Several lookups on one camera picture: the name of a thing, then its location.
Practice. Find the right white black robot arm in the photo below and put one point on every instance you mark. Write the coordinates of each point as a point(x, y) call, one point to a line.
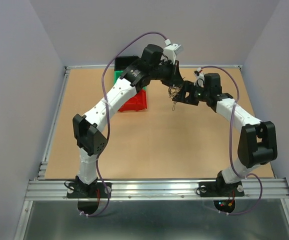
point(257, 141)

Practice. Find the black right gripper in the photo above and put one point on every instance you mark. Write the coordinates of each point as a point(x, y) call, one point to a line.
point(189, 87)

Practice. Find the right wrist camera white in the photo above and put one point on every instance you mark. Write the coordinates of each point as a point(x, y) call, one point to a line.
point(200, 78)

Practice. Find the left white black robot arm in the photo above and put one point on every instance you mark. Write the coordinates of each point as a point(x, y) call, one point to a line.
point(88, 128)

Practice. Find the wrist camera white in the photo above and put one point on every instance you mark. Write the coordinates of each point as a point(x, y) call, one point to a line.
point(200, 78)
point(171, 50)

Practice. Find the black plastic bin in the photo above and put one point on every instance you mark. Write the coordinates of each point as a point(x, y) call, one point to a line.
point(122, 62)

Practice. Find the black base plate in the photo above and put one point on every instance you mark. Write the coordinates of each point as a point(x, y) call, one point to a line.
point(96, 190)
point(208, 189)

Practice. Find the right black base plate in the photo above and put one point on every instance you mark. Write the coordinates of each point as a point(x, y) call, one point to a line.
point(208, 189)

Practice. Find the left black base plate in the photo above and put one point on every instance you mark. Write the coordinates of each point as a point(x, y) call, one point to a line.
point(96, 190)

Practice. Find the green plastic bin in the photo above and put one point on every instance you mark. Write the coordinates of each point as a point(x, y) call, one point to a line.
point(117, 74)

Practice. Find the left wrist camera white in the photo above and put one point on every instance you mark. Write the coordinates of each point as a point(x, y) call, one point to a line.
point(171, 50)

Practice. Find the red plastic bin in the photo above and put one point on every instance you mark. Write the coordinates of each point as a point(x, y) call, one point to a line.
point(136, 103)

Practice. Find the aluminium frame rail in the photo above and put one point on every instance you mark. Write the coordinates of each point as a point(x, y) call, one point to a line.
point(148, 190)

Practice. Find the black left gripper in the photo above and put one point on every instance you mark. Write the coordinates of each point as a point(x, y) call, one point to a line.
point(175, 77)

